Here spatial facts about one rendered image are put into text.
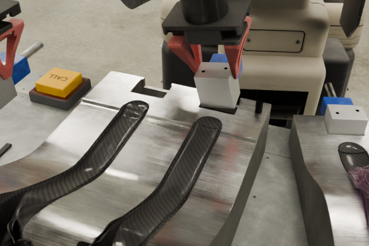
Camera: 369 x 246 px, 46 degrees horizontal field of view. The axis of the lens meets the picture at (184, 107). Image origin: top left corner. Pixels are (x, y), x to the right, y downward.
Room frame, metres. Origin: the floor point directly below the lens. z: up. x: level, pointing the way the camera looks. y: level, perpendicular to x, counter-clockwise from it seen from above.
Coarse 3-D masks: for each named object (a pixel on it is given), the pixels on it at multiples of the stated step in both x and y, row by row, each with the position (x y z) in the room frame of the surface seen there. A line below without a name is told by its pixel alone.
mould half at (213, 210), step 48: (96, 96) 0.53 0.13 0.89; (144, 96) 0.53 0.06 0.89; (192, 96) 0.53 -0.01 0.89; (48, 144) 0.43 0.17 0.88; (144, 144) 0.42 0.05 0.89; (240, 144) 0.42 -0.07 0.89; (0, 192) 0.30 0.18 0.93; (96, 192) 0.32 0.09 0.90; (144, 192) 0.34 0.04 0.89; (192, 192) 0.34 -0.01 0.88; (240, 192) 0.35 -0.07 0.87; (48, 240) 0.24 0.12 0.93; (192, 240) 0.25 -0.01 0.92
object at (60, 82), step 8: (48, 72) 0.68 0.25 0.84; (56, 72) 0.68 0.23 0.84; (64, 72) 0.68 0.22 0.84; (72, 72) 0.68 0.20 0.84; (40, 80) 0.66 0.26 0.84; (48, 80) 0.66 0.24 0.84; (56, 80) 0.66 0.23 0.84; (64, 80) 0.66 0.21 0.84; (72, 80) 0.66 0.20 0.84; (80, 80) 0.68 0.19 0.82; (40, 88) 0.64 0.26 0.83; (48, 88) 0.64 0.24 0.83; (56, 88) 0.63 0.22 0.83; (64, 88) 0.63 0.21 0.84; (72, 88) 0.65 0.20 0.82; (64, 96) 0.63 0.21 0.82
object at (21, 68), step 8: (32, 48) 0.58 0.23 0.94; (40, 48) 0.59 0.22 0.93; (0, 56) 0.54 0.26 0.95; (16, 56) 0.54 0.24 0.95; (24, 56) 0.54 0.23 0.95; (16, 64) 0.52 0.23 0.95; (24, 64) 0.54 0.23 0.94; (16, 72) 0.52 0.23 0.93; (24, 72) 0.53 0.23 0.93; (0, 80) 0.49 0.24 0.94; (8, 80) 0.50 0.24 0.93; (16, 80) 0.52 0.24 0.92; (0, 88) 0.48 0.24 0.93; (8, 88) 0.50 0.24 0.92; (0, 96) 0.48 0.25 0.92; (8, 96) 0.49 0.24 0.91; (0, 104) 0.48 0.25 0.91
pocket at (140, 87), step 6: (144, 78) 0.58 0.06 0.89; (138, 84) 0.57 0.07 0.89; (144, 84) 0.58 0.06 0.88; (132, 90) 0.55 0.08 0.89; (138, 90) 0.56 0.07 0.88; (144, 90) 0.57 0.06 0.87; (150, 90) 0.57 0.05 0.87; (156, 90) 0.57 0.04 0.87; (162, 90) 0.57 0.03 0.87; (168, 90) 0.57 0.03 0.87; (150, 96) 0.57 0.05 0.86; (156, 96) 0.57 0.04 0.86; (162, 96) 0.56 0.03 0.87
